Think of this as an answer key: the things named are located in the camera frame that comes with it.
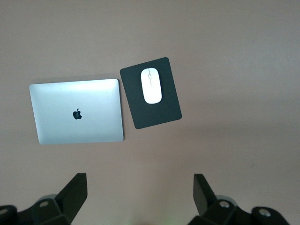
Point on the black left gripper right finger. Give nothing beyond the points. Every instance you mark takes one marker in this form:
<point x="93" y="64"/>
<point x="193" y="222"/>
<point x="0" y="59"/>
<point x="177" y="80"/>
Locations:
<point x="204" y="197"/>

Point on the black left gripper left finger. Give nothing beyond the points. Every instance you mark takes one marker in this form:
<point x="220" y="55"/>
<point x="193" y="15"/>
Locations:
<point x="70" y="197"/>

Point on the white computer mouse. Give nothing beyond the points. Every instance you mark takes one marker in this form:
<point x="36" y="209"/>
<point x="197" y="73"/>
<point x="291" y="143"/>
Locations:
<point x="152" y="91"/>

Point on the black mouse pad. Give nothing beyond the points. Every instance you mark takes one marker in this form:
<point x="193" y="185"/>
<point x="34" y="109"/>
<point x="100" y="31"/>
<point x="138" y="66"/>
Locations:
<point x="133" y="98"/>

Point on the silver laptop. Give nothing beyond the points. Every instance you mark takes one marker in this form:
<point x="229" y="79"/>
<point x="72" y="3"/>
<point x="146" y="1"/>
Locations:
<point x="58" y="105"/>

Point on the brown table cloth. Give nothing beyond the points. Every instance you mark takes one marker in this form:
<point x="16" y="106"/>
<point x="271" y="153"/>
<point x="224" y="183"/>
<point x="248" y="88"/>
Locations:
<point x="234" y="70"/>

